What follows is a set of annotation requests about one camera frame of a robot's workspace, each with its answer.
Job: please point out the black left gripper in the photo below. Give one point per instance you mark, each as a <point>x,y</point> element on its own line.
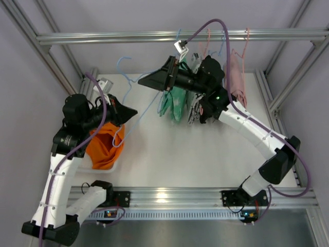
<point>114,110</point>

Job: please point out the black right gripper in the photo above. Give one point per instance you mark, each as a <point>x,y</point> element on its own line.
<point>170,74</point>

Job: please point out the orange trousers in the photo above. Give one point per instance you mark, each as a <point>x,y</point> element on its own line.
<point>105,146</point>

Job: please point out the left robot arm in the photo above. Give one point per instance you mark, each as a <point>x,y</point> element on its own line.
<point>54,220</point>

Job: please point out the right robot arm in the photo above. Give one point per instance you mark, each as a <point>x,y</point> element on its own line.
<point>278,150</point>

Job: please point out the blue hanger green garment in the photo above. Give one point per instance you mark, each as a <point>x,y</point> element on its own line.
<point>177,38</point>

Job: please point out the green tie-dye garment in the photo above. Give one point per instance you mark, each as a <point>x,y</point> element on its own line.
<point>173,101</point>

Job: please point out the white black printed garment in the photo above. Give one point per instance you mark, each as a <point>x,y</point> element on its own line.
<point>194,108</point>

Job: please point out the white perforated plastic basket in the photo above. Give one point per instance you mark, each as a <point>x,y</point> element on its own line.
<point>110,168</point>

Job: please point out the pink garment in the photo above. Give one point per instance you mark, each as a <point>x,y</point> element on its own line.
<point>237,83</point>

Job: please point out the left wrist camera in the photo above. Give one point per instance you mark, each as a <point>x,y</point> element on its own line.
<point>105,85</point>

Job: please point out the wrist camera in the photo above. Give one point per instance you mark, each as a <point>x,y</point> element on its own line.
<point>105,85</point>
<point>182,49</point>

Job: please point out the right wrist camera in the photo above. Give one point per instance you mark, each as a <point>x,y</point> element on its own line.
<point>182,49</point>

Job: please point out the aluminium hanging rail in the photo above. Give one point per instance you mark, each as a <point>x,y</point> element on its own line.
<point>286,34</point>

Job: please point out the pink wire hanger middle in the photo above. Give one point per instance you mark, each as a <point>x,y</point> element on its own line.
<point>203,47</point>

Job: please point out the pink wire hanger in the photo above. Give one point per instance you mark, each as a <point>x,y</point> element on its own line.
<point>241,57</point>
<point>203,47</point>

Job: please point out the empty blue wire hanger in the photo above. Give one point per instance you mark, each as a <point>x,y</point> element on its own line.
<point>219,52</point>

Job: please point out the pink wire hanger right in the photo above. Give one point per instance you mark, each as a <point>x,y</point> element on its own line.
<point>241,57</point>

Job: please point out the slotted cable duct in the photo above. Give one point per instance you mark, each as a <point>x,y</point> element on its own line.
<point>207,214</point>

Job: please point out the aluminium frame post left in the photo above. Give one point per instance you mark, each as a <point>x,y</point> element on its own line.
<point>28,30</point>

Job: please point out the aluminium frame post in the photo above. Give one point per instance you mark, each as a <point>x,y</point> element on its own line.
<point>28,30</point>
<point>293,59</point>

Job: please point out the aluminium frame post right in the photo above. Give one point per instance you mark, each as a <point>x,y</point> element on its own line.
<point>293,59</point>

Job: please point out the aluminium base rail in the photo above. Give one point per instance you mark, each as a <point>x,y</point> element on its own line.
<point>206,198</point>

